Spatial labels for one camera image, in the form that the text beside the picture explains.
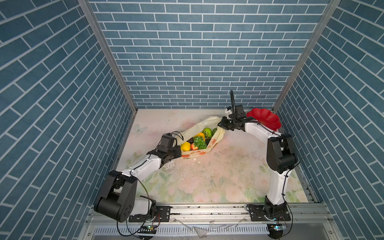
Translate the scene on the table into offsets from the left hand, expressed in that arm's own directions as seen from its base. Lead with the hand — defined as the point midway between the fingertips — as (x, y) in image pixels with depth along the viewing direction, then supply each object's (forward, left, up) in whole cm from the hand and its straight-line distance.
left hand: (183, 151), depth 90 cm
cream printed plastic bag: (+15, -16, +10) cm, 24 cm away
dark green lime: (+16, -20, 0) cm, 25 cm away
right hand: (+17, -23, +6) cm, 29 cm away
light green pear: (+14, -15, +1) cm, 21 cm away
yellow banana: (+13, -11, 0) cm, 17 cm away
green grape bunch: (+7, -10, -1) cm, 12 cm away
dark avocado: (+8, -4, -1) cm, 9 cm away
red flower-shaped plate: (+32, -63, -4) cm, 70 cm away
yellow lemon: (+3, -1, 0) cm, 4 cm away
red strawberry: (+3, -6, 0) cm, 6 cm away
